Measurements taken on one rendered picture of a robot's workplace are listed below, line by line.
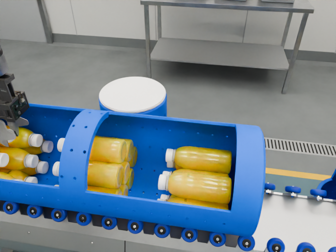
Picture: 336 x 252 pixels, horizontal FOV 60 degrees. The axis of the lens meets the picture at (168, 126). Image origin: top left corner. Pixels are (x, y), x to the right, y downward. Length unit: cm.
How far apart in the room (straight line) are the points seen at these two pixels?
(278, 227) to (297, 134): 199
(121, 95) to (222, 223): 71
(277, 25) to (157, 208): 352
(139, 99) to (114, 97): 10
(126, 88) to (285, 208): 76
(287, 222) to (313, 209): 11
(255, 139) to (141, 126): 35
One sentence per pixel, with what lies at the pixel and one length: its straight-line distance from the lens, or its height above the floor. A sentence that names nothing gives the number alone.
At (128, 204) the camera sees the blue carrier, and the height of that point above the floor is 111.
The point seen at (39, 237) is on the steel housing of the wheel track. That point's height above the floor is 87.
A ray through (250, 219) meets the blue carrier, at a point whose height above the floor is 112.
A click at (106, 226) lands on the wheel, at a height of 96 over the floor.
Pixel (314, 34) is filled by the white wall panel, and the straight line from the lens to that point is 415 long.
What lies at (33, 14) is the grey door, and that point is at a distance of 468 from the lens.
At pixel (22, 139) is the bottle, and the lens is 96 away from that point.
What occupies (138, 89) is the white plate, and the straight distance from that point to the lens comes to 125.
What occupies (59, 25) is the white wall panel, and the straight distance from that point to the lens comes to 460.
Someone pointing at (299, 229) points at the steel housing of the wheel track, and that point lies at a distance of 96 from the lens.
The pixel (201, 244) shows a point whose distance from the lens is 86.
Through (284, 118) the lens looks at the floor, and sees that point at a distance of 303.
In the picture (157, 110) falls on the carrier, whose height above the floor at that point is 101.
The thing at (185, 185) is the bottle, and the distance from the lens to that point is 73.
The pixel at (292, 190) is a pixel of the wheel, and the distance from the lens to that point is 98.
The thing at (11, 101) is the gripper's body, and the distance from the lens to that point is 81.
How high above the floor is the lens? 167
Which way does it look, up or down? 38 degrees down
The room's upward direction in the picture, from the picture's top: straight up
